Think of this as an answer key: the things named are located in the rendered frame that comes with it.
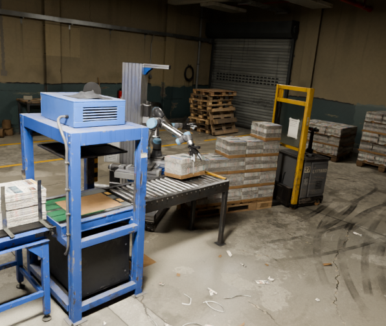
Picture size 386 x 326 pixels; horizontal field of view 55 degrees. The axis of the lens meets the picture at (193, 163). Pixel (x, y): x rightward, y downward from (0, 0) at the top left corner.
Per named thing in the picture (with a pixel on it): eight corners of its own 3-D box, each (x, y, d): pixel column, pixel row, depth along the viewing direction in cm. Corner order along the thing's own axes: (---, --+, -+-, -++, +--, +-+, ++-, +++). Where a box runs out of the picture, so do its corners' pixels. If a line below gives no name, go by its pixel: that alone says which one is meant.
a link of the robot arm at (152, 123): (145, 159, 453) (162, 119, 433) (139, 162, 439) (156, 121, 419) (137, 154, 455) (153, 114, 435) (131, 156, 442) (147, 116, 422)
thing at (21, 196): (32, 207, 314) (31, 178, 307) (47, 218, 294) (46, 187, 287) (-17, 217, 288) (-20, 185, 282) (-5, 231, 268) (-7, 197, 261)
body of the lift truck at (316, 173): (269, 193, 638) (276, 148, 617) (294, 191, 663) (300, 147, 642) (297, 208, 579) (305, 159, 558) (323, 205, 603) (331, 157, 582)
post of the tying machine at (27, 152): (35, 269, 366) (28, 112, 326) (39, 273, 360) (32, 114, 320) (26, 272, 360) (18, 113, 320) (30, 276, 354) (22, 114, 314)
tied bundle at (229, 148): (214, 152, 546) (215, 136, 540) (231, 151, 560) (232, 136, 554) (228, 158, 514) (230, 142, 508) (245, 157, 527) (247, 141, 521)
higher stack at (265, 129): (241, 200, 594) (250, 121, 561) (257, 198, 608) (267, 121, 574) (256, 209, 561) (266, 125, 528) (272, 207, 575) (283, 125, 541)
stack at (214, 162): (175, 208, 543) (179, 153, 521) (242, 200, 595) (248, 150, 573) (187, 218, 510) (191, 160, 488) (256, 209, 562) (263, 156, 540)
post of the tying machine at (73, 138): (78, 314, 307) (76, 130, 266) (83, 320, 301) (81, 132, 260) (67, 319, 301) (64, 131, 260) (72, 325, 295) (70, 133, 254)
